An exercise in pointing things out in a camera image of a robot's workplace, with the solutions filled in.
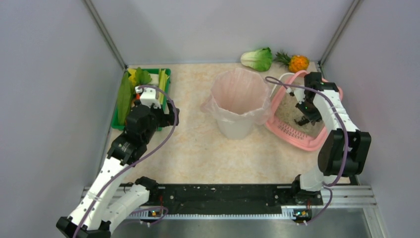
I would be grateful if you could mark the white trash bin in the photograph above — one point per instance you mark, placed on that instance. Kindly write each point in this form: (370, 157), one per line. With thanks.
(234, 129)

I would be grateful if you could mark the pink plastic bin liner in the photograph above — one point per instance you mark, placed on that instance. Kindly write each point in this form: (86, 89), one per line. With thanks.
(239, 94)

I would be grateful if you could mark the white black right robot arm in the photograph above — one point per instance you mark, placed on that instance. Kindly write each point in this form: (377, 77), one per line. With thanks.
(346, 147)

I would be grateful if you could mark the orange toy pineapple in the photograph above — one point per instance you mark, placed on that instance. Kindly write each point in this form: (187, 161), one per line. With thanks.
(293, 63)

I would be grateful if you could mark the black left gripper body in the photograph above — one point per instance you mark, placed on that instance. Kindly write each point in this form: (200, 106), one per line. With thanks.
(167, 119)

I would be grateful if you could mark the yellow toy corn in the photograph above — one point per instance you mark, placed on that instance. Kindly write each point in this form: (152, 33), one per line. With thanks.
(132, 76)

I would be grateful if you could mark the white green toy celery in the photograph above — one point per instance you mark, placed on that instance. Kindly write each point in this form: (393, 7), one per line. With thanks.
(163, 78)

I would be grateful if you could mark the pink white litter box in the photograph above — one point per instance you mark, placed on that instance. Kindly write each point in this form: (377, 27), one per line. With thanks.
(286, 132)

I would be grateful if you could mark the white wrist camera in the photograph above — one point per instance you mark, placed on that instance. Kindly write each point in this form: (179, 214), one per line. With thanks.
(148, 96)
(298, 93)

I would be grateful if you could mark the toy napa cabbage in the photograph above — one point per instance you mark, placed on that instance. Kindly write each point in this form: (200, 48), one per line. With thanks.
(259, 60)

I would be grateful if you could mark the large green leaf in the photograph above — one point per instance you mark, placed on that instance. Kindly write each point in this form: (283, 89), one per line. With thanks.
(124, 98)

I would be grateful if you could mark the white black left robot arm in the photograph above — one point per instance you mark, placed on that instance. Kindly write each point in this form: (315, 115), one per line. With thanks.
(96, 216)

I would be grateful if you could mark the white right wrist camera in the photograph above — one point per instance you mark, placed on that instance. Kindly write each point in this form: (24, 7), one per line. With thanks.
(298, 93)

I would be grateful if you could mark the beige cat litter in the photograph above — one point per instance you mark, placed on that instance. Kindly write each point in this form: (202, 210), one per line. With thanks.
(289, 114)

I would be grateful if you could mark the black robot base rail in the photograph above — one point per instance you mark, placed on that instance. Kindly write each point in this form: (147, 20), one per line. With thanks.
(230, 199)

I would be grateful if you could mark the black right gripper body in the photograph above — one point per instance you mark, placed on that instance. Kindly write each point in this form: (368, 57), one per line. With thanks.
(308, 111)

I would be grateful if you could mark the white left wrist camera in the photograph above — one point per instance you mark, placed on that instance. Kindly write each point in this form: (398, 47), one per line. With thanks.
(148, 96)

